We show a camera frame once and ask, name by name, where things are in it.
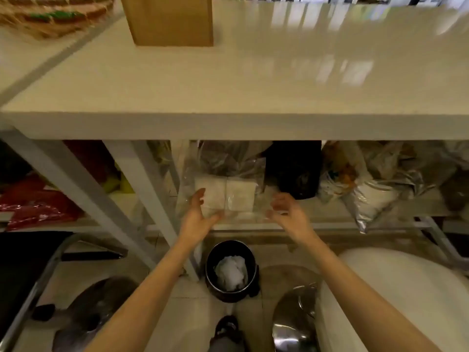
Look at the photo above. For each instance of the orange printed packet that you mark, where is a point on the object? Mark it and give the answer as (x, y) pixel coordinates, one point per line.
(340, 168)

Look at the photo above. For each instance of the person's right hand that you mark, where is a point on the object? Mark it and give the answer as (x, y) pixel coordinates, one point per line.
(295, 218)

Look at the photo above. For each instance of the red plastic bag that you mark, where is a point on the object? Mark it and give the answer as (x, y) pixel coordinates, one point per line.
(35, 208)

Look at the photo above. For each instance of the person's right forearm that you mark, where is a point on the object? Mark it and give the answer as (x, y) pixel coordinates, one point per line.
(351, 289)

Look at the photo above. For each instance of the clear plastic bag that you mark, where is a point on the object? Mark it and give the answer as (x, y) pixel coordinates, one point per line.
(381, 157)
(220, 164)

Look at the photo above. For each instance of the silver foil bag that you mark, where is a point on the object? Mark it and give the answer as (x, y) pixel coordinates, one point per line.
(373, 199)

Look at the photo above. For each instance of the yellow packet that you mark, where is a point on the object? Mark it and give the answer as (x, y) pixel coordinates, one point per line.
(117, 183)

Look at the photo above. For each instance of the person's right thumb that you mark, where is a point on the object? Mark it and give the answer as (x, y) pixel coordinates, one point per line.
(275, 215)

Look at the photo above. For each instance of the crumpled clear plastic bag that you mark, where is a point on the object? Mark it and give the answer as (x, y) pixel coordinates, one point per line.
(381, 157)

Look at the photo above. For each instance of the steel pot lid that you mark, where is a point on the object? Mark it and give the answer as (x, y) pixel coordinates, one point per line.
(293, 322)

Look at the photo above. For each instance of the woven straw basket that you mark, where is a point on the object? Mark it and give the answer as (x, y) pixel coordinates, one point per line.
(51, 14)

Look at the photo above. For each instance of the person's black shoe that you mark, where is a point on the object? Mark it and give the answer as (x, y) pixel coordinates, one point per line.
(227, 331)

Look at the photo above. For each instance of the grey round metal base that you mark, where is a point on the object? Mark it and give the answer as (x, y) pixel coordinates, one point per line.
(91, 311)

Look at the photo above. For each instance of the brown cardboard box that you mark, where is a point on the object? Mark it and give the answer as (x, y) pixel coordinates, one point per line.
(170, 20)

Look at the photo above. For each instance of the person's left forearm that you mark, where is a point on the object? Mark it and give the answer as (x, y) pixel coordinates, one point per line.
(154, 289)

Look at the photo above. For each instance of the dark brown bag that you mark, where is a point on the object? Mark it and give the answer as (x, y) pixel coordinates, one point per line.
(456, 192)

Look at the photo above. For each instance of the black plastic bag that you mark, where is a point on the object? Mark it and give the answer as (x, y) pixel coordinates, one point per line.
(293, 168)

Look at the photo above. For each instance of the person's left hand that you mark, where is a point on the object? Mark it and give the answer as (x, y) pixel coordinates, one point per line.
(196, 221)

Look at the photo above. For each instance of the black round trash bin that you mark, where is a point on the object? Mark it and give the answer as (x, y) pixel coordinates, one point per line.
(214, 274)

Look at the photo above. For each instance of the black metal-framed chair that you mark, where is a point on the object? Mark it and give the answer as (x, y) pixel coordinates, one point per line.
(18, 271)

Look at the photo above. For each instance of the person's left thumb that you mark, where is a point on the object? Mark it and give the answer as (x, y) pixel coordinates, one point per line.
(198, 199)

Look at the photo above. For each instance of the crumpled white paper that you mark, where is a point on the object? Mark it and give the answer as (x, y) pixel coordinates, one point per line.
(231, 273)

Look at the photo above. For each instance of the white metal table frame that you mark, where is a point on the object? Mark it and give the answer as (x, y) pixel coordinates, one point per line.
(73, 186)

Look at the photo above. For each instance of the white flat packet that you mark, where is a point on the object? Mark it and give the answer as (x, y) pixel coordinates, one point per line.
(214, 196)
(240, 196)

